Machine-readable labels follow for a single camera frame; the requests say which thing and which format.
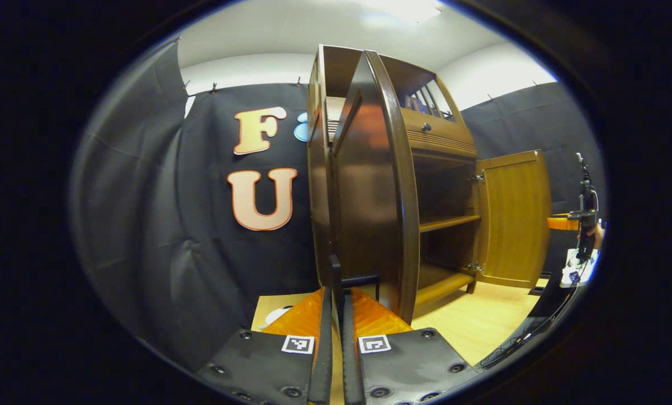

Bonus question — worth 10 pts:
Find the wooden shoe cabinet door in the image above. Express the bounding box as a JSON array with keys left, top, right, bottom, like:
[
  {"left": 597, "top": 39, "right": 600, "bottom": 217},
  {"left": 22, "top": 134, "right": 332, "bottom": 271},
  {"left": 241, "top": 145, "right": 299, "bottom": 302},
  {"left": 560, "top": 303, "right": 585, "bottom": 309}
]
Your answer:
[
  {"left": 474, "top": 149, "right": 552, "bottom": 289},
  {"left": 330, "top": 49, "right": 421, "bottom": 326}
]

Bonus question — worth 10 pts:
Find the wooden cabinet shelf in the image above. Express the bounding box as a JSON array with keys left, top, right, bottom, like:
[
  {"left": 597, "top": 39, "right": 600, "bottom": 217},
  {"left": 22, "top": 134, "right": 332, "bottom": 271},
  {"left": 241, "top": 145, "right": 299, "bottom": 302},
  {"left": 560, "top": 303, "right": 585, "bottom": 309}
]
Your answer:
[{"left": 419, "top": 214, "right": 482, "bottom": 233}]

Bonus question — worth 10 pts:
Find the black backdrop cloth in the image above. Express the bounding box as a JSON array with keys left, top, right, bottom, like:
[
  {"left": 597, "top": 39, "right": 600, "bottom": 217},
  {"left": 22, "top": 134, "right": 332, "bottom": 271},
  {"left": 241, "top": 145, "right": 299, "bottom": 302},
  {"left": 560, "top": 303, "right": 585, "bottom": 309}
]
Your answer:
[{"left": 69, "top": 37, "right": 607, "bottom": 372}]

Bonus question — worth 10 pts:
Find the white power strip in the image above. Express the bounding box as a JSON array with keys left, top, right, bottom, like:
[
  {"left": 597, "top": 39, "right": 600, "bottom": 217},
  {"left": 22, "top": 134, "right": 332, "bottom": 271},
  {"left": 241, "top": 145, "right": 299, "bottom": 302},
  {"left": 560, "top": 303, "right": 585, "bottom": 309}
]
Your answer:
[{"left": 559, "top": 247, "right": 600, "bottom": 289}]

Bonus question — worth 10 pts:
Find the wooden cabinet drawer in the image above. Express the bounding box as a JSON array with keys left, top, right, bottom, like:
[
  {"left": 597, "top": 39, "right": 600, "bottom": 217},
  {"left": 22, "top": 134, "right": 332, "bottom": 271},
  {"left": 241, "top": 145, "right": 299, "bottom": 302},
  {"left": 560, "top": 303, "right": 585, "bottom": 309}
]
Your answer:
[{"left": 401, "top": 107, "right": 478, "bottom": 159}]

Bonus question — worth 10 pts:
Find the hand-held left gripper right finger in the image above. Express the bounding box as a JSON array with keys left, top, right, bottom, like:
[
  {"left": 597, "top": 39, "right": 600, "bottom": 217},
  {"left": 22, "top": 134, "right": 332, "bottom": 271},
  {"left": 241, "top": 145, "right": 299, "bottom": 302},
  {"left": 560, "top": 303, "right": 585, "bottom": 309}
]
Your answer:
[{"left": 342, "top": 287, "right": 480, "bottom": 405}]

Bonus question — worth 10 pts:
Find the black cable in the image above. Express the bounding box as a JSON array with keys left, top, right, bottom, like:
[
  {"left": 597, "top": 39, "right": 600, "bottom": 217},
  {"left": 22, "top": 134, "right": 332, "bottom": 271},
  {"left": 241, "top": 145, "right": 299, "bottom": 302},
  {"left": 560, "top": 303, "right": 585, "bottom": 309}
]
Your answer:
[{"left": 477, "top": 287, "right": 576, "bottom": 369}]

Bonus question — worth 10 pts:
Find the ceiling light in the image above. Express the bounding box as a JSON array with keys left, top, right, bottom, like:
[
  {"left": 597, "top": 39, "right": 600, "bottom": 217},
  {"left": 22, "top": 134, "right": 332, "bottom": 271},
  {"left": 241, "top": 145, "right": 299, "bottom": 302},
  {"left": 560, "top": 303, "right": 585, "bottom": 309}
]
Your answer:
[{"left": 364, "top": 0, "right": 443, "bottom": 22}]

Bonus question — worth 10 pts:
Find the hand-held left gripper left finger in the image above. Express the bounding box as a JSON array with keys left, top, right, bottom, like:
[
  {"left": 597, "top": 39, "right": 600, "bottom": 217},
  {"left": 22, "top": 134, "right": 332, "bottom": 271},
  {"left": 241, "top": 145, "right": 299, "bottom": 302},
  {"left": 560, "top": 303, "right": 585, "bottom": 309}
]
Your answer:
[{"left": 196, "top": 287, "right": 334, "bottom": 405}]

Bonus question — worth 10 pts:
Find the black door handle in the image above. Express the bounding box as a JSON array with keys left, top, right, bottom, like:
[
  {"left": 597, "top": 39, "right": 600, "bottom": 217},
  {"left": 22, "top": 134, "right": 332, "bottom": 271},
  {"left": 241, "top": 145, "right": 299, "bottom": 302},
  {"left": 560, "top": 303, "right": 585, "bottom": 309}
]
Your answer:
[{"left": 329, "top": 254, "right": 382, "bottom": 316}]

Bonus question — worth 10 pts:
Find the white plush toy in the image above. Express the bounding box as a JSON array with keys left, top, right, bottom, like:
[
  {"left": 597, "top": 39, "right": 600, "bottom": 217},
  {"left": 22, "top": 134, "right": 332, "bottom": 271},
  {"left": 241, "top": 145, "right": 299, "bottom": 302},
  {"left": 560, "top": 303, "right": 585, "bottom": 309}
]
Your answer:
[{"left": 264, "top": 306, "right": 295, "bottom": 330}]

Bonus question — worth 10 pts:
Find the wooden double-door shoe cabinet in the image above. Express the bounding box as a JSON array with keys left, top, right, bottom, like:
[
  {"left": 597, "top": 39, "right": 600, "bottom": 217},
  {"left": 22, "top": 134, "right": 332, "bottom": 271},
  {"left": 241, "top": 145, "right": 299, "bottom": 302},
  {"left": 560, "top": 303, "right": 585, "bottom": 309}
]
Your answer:
[{"left": 307, "top": 44, "right": 552, "bottom": 327}]

